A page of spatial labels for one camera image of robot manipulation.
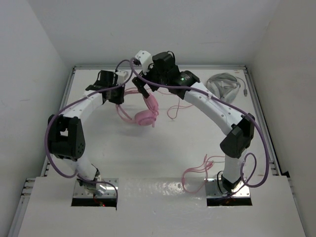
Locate pink headphones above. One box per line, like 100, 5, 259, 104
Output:
116, 93, 159, 127

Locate pink headphone cable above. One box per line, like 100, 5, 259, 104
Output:
160, 88, 229, 195

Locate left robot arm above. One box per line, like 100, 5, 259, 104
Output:
45, 70, 128, 184

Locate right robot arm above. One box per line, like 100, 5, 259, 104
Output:
130, 51, 254, 193

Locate white grey headphones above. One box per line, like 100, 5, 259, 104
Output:
206, 73, 241, 104

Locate white front board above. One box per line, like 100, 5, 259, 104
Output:
19, 177, 305, 237

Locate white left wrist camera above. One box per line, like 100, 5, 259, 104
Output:
116, 70, 129, 84

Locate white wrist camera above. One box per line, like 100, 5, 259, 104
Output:
135, 50, 153, 74
116, 70, 129, 84

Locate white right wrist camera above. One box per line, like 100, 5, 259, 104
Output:
135, 50, 153, 74

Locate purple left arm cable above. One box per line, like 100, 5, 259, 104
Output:
43, 58, 139, 206

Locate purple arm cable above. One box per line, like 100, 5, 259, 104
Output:
129, 57, 270, 198
43, 58, 139, 206

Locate grey usb cable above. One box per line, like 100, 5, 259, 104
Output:
236, 76, 248, 97

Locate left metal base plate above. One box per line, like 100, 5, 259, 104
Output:
73, 179, 119, 198

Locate metal base plate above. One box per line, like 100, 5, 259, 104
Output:
205, 178, 251, 199
73, 179, 119, 198

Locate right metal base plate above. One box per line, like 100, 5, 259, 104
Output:
205, 178, 251, 199

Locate aluminium table frame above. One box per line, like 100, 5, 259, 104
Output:
7, 64, 294, 237

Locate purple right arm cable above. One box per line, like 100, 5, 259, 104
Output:
129, 57, 270, 198

